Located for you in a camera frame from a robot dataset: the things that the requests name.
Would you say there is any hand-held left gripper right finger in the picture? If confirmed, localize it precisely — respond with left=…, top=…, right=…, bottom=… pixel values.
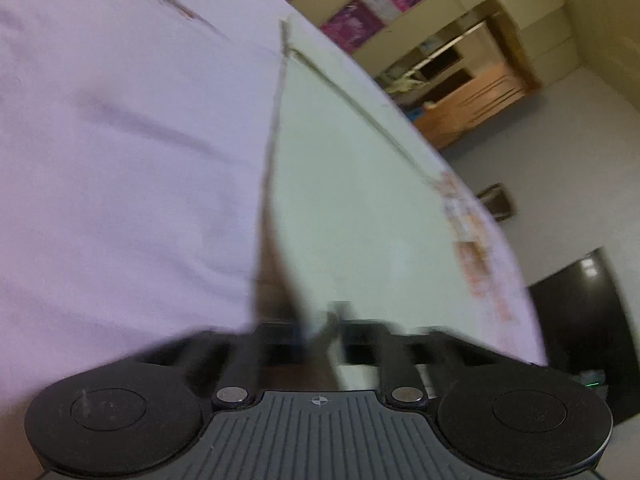
left=322, top=301, right=522, bottom=407

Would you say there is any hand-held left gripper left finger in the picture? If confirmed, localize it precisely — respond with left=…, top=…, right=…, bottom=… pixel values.
left=140, top=321, right=307, bottom=407

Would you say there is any pale green knit sweater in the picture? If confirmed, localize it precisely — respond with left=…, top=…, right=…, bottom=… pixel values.
left=247, top=15, right=463, bottom=391

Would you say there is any dark wooden chair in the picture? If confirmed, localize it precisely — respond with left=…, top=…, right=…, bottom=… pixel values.
left=476, top=183, right=517, bottom=222

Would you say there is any dark glossy cabinet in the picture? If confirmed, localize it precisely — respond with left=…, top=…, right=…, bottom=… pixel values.
left=526, top=246, right=640, bottom=428

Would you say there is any purple floral blanket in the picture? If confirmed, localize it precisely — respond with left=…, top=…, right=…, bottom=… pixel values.
left=0, top=0, right=550, bottom=413

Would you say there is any brown wooden door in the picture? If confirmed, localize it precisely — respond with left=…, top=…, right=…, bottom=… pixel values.
left=414, top=57, right=544, bottom=152

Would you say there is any cream wardrobe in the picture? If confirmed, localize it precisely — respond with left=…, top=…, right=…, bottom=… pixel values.
left=240, top=0, right=586, bottom=91

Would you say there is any open wall shelf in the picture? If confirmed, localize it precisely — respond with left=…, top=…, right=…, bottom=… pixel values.
left=379, top=35, right=473, bottom=107

